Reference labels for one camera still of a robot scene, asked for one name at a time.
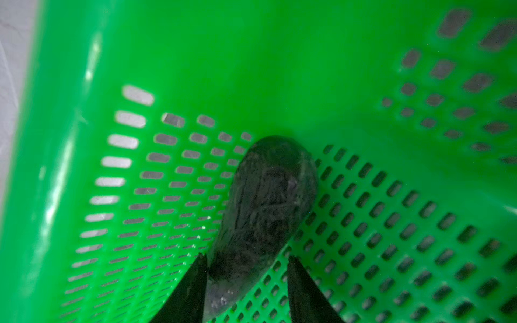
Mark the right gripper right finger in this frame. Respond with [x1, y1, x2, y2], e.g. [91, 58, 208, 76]
[287, 256, 343, 323]

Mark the green plastic basket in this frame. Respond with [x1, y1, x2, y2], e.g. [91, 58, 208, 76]
[1, 1, 516, 322]

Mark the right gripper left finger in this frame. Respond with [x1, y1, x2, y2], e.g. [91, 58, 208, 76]
[150, 254, 208, 323]

